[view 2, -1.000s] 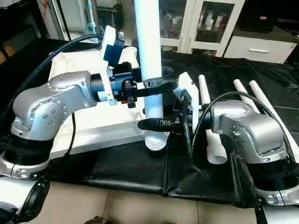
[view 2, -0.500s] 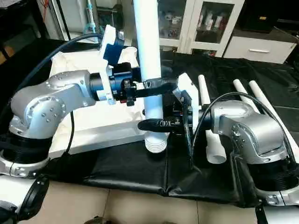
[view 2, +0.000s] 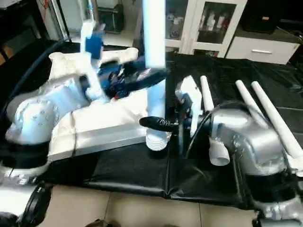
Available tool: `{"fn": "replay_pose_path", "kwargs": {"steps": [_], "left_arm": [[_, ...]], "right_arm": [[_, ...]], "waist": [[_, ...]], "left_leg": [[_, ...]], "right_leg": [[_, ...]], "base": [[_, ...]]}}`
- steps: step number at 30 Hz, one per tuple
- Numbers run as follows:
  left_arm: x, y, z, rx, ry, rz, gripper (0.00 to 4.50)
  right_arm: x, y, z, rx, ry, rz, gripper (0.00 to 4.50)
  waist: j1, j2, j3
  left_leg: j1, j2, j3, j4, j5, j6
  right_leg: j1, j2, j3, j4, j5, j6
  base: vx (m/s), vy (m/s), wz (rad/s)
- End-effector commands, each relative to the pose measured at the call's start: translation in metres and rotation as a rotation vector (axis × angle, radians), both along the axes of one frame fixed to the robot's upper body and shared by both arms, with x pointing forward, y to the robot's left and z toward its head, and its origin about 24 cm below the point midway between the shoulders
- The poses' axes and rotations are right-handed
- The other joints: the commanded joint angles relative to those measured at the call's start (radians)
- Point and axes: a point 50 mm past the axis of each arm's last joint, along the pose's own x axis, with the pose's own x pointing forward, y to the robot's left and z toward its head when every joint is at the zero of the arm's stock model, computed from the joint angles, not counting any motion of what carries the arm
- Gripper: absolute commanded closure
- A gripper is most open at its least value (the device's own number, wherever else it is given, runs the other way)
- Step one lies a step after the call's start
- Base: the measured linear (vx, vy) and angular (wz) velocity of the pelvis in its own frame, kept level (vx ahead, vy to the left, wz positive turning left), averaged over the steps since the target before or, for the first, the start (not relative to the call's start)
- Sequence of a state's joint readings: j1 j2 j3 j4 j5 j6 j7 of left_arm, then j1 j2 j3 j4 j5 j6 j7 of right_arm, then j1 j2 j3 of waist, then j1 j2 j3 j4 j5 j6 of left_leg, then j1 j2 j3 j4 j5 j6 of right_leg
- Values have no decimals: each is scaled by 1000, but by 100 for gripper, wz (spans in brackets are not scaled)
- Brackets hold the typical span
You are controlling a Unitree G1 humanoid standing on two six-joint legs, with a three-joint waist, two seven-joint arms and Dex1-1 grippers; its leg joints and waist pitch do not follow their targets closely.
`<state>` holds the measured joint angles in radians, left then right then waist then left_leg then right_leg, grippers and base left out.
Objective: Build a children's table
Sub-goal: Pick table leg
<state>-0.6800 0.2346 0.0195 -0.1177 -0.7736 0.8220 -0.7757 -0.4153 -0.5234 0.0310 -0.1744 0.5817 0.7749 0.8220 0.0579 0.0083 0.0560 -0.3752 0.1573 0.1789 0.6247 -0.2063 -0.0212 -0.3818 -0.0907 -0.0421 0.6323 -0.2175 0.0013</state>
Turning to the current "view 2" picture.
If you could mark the white plastic table leg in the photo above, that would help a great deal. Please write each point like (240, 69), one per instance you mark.
(213, 123)
(274, 106)
(154, 38)
(248, 97)

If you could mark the white plastic table top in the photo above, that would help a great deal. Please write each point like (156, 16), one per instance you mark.
(109, 123)

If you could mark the black table mat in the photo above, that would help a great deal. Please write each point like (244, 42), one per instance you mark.
(123, 175)

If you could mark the white glass door cabinet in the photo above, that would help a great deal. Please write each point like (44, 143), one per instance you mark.
(189, 28)

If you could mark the white drawer unit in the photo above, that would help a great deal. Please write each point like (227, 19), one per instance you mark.
(265, 49)

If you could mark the black case with yellow label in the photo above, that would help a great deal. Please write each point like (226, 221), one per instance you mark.
(260, 26)

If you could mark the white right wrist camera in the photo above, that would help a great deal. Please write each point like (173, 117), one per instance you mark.
(189, 92)

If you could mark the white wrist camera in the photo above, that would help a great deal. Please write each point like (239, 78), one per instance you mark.
(91, 47)
(189, 92)

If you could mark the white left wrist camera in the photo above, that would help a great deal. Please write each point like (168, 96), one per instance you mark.
(91, 47)

